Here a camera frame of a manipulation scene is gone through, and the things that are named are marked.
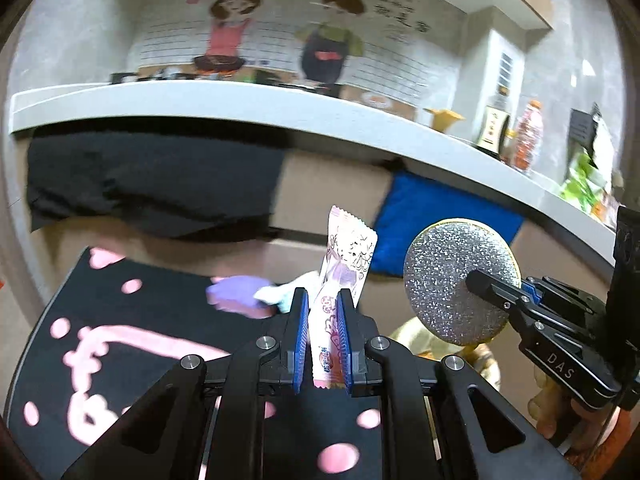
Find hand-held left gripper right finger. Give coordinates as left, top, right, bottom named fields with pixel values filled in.
left=336, top=287, right=583, bottom=480

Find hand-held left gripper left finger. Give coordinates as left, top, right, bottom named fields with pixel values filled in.
left=62, top=287, right=311, bottom=480

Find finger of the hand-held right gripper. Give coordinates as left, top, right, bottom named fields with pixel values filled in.
left=465, top=268, right=547, bottom=312

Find silver glitter round disc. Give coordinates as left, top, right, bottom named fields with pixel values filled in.
left=402, top=218, right=524, bottom=347

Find yellowish plush toy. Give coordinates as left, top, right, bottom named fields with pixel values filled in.
left=387, top=316, right=504, bottom=397

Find white pink candy wrapper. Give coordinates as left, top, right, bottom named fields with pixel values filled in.
left=310, top=205, right=379, bottom=392

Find person's right hand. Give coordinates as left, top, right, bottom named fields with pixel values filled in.
left=525, top=355, right=577, bottom=442

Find white blue crumpled wrapper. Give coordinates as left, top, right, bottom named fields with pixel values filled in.
left=254, top=270, right=321, bottom=314

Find purple soft item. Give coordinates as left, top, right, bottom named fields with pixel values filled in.
left=206, top=275, right=274, bottom=319

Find blue cloth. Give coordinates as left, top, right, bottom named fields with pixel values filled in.
left=372, top=170, right=526, bottom=279

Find green snack packets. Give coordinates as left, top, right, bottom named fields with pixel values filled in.
left=560, top=152, right=609, bottom=212

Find small amber bottle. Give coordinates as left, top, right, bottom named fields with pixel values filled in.
left=500, top=130, right=519, bottom=164

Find black mat with pink print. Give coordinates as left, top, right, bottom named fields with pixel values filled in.
left=7, top=245, right=392, bottom=480

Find orange drink bottle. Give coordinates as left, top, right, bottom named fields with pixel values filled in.
left=512, top=98, right=546, bottom=174

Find dark glass bottle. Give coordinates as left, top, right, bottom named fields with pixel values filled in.
left=472, top=87, right=514, bottom=157

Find cardboard box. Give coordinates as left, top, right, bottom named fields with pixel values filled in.
left=267, top=150, right=402, bottom=282

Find small brown box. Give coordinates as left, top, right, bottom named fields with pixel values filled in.
left=345, top=85, right=419, bottom=121

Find black cloth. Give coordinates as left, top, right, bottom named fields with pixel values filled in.
left=25, top=125, right=297, bottom=242

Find black wall box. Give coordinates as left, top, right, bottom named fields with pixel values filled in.
left=569, top=107, right=601, bottom=149

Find wall poster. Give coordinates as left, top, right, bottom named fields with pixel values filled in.
left=127, top=0, right=467, bottom=107

